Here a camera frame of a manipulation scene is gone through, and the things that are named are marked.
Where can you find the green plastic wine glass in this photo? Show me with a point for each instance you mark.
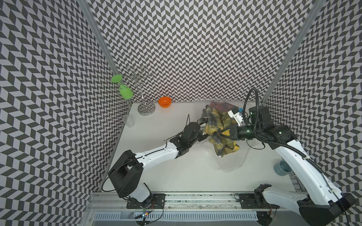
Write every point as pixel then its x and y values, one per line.
pixel 124 90

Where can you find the orange bowl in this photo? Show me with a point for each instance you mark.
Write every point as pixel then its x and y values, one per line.
pixel 165 102

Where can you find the aluminium front rail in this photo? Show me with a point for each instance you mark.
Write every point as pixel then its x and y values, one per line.
pixel 175 201

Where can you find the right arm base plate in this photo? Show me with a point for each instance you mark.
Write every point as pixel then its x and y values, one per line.
pixel 249 201

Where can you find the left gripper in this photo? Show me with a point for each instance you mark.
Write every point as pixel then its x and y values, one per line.
pixel 203 137

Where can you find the teal mug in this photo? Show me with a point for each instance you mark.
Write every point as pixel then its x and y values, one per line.
pixel 282 168

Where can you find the yellow plaid shirt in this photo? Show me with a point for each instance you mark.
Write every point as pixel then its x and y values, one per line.
pixel 215 123

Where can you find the red black plaid shirt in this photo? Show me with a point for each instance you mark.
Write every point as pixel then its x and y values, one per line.
pixel 223 107

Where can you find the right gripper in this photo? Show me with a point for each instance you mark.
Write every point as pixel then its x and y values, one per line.
pixel 234 133

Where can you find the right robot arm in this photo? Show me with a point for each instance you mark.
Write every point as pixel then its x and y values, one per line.
pixel 322 202

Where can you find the clear plastic vacuum bag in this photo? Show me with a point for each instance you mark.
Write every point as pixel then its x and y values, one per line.
pixel 230 154

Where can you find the clear glass cup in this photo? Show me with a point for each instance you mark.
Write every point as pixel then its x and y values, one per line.
pixel 129 120

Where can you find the chrome glass holder stand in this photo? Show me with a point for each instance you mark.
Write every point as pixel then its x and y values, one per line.
pixel 138 76

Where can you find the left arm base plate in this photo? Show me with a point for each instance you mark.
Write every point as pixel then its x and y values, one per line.
pixel 155 201

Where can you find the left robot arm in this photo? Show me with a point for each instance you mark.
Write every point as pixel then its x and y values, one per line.
pixel 125 174

